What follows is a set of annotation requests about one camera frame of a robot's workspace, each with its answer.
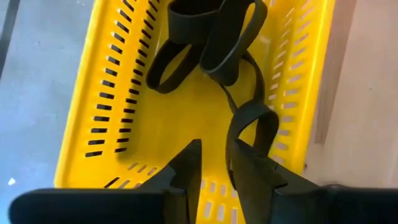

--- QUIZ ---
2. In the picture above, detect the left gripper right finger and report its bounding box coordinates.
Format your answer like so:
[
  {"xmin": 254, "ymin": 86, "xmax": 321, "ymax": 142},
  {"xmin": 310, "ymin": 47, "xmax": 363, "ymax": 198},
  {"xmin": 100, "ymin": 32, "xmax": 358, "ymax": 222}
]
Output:
[{"xmin": 229, "ymin": 139, "xmax": 398, "ymax": 224}]

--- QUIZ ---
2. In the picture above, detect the wide black rubber band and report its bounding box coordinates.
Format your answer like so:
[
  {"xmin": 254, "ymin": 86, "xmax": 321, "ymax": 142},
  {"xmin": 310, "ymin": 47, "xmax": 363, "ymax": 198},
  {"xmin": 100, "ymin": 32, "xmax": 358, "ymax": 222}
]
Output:
[
  {"xmin": 198, "ymin": 0, "xmax": 269, "ymax": 88},
  {"xmin": 145, "ymin": 0, "xmax": 226, "ymax": 95},
  {"xmin": 224, "ymin": 51, "xmax": 280, "ymax": 190}
]

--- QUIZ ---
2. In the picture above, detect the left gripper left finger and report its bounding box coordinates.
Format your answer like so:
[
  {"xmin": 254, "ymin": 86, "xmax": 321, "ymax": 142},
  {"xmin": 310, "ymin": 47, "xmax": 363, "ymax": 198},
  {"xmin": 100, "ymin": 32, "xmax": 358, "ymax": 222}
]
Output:
[{"xmin": 9, "ymin": 139, "xmax": 203, "ymax": 224}]

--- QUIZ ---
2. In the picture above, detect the yellow plastic basket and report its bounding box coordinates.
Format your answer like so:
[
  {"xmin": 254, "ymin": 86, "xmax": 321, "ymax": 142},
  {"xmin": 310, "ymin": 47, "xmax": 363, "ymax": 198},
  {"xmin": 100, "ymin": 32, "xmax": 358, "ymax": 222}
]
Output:
[{"xmin": 53, "ymin": 0, "xmax": 337, "ymax": 224}]

